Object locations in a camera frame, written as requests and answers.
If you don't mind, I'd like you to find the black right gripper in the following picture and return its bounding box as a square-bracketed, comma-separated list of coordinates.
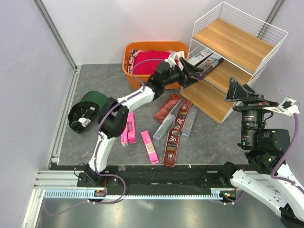
[224, 76, 278, 146]

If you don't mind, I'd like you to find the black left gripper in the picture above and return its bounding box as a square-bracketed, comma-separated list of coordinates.
[162, 58, 203, 89]

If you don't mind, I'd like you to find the purple white toothpaste box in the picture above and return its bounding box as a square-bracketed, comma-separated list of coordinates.
[187, 48, 213, 66]

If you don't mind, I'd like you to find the silver toothpaste box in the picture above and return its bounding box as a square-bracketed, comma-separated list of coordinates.
[153, 114, 175, 141]
[181, 108, 197, 138]

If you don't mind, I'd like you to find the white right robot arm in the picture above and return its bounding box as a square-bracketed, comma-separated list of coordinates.
[217, 77, 304, 228]

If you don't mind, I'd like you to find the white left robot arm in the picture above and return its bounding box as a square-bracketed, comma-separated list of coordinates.
[87, 57, 203, 187]

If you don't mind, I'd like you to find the cream patterned cloth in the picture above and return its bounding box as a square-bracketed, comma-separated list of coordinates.
[167, 50, 185, 59]

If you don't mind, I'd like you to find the red 3D toothpaste box upper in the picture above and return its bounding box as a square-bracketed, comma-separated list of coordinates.
[172, 99, 192, 131]

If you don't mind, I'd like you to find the red 3d toothpaste box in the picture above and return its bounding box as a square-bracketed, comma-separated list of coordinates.
[172, 99, 192, 131]
[163, 129, 180, 168]

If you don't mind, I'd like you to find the dark red toothpaste box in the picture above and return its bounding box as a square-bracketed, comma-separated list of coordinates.
[154, 94, 181, 123]

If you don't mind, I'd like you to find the red folded cloth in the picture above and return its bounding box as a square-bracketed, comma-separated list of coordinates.
[133, 50, 170, 75]

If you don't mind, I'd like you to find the orange plastic basket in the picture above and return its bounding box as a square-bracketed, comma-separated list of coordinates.
[123, 41, 188, 90]

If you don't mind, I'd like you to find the pink toothpaste box angled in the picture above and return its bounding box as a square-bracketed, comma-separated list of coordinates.
[141, 131, 159, 165]

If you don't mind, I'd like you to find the red 3D toothpaste box lower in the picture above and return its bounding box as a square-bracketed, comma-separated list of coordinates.
[163, 129, 180, 168]

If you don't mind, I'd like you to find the pink toothpaste box middle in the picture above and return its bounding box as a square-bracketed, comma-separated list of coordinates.
[126, 112, 136, 144]

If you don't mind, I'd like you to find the pink toothpaste box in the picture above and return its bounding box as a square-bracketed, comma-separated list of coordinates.
[126, 112, 136, 144]
[121, 133, 128, 146]

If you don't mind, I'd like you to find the pink toothpaste box left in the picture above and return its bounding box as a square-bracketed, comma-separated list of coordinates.
[121, 133, 128, 146]

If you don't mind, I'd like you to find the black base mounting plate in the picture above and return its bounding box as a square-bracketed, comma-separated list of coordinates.
[76, 164, 249, 190]

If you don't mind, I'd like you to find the green black cap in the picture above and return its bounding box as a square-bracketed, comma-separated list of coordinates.
[67, 91, 108, 133]

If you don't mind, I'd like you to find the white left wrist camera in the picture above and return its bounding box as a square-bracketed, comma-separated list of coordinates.
[164, 52, 179, 67]

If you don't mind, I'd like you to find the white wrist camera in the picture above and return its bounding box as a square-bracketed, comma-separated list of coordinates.
[264, 96, 300, 116]
[164, 52, 179, 67]

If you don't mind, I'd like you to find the white wire wooden shelf rack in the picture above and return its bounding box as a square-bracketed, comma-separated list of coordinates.
[180, 2, 288, 124]

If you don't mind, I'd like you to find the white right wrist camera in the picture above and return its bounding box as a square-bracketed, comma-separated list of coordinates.
[264, 96, 300, 116]

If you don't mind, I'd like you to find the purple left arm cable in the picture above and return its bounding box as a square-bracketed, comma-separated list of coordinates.
[43, 57, 167, 216]

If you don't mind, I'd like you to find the blue slotted cable duct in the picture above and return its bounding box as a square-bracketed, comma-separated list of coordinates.
[44, 189, 227, 200]

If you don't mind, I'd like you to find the aluminium frame rail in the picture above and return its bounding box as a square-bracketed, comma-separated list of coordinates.
[33, 0, 78, 71]

